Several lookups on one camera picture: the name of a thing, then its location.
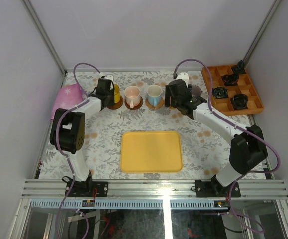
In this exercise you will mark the light blue mug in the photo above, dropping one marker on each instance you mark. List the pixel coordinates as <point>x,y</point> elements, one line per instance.
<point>154,95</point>

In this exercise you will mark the dark wooden coaster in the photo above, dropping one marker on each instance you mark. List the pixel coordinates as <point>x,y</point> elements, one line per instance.
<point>133,104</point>

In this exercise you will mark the pink snowflake cloth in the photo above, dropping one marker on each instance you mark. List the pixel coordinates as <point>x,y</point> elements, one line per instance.
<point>67,97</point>

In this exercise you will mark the light pink mug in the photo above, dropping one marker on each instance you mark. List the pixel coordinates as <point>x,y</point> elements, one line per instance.
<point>132,92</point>

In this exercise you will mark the black item on box corner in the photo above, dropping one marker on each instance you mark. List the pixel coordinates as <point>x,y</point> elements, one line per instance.
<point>239,68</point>

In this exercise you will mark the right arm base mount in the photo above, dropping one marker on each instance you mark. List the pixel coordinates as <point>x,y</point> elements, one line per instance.
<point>211,189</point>

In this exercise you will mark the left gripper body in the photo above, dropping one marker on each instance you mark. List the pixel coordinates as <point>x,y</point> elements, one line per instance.
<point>109,94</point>

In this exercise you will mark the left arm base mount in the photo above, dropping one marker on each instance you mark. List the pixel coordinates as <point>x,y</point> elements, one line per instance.
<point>89,188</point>

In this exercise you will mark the yellow tray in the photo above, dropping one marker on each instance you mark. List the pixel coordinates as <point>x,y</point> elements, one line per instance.
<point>151,152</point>

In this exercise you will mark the yellow mug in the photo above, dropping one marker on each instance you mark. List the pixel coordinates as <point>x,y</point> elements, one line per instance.
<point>116,93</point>

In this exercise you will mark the black item in box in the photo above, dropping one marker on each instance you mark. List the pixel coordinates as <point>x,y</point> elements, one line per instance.
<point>230,80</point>
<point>220,92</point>
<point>239,101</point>

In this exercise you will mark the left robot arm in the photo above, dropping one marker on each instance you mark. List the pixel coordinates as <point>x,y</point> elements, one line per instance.
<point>68,128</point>

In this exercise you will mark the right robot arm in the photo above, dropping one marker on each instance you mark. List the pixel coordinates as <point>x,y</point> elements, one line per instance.
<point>247,149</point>

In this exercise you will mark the orange compartment box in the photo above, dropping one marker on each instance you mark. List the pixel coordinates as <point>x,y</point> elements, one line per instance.
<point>213,79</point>

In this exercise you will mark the purple mug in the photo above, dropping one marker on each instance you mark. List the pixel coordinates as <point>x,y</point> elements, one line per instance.
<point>196,91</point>

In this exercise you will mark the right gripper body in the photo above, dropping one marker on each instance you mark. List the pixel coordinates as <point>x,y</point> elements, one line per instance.
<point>174,102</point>

